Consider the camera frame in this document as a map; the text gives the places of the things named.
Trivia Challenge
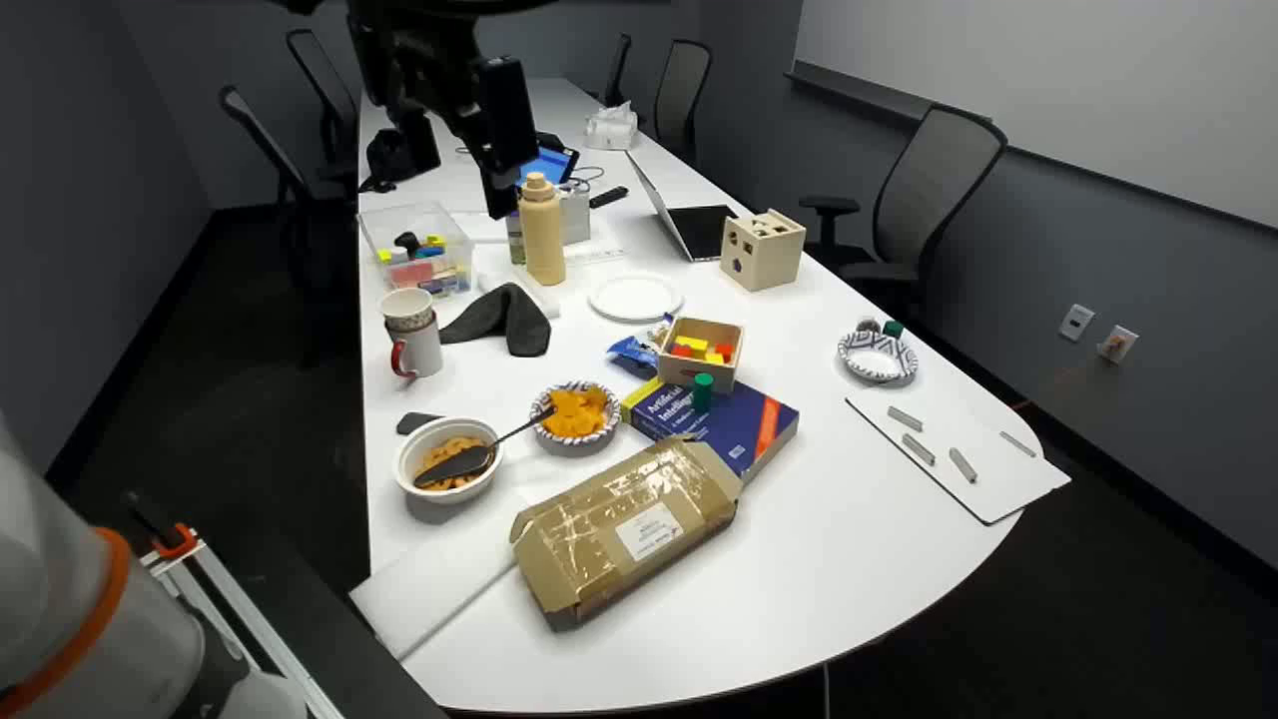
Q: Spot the green cylinder block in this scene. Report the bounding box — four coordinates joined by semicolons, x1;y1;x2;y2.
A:
691;370;715;411

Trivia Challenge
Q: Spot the white mug red handle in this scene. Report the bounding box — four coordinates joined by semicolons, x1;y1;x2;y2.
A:
382;287;443;378

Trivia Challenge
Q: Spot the white whiteboard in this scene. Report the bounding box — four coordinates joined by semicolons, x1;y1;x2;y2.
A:
796;0;1278;224

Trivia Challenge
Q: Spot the blue book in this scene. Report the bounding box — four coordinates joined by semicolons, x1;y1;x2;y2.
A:
623;378;799;477

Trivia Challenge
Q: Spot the office chair right near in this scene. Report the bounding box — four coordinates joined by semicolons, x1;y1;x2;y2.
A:
801;107;1005;322

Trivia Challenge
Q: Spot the white bowl with cereal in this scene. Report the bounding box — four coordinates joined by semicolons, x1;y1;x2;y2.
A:
391;420;499;503

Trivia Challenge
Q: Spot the clear plastic toy bin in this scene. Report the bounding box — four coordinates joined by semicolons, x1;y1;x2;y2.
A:
360;205;471;294

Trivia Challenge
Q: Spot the office chair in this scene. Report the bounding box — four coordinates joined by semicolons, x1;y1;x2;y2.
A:
220;83;352;363
801;107;1005;322

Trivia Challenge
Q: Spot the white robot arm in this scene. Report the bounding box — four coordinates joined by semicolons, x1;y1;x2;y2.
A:
348;0;546;219

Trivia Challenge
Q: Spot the crumpled white plastic bag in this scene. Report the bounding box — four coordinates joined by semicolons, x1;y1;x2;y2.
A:
586;105;639;150

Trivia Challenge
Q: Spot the tablet with blue screen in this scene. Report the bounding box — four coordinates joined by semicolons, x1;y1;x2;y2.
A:
518;149;579;182

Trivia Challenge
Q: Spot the white round plate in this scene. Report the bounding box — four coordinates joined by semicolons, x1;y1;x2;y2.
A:
586;274;684;322

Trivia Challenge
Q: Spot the brown cardboard box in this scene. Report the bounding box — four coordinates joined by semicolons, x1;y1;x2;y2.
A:
510;439;742;623

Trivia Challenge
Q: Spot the patterned paper bowl with chips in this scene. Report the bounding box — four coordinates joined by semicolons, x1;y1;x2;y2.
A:
535;382;619;452

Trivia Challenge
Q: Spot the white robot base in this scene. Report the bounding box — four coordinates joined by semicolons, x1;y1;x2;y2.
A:
0;411;312;719

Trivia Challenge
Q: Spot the office chair far end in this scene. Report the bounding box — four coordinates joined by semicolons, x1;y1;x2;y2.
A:
651;38;710;157

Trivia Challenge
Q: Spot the open laptop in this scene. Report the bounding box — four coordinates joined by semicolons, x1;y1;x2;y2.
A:
631;158;731;260

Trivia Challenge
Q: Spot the small wooden tray with blocks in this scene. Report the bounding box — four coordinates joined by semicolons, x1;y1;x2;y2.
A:
659;316;742;391

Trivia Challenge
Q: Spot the office chair left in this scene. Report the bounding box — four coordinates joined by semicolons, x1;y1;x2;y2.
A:
220;83;352;363

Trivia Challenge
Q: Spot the wooden shape sorter cube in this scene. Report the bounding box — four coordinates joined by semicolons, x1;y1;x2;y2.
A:
720;209;808;291

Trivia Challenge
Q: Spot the black cloth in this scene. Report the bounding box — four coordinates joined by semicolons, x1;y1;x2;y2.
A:
441;283;551;358

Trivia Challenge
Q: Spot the coiled white cable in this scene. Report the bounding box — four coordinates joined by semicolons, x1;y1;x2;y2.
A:
833;322;924;391

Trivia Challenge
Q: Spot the tan water bottle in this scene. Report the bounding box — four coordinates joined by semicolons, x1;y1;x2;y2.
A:
518;171;567;287

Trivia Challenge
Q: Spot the blue snack packet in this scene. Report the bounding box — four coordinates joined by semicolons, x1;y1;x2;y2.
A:
606;334;659;378

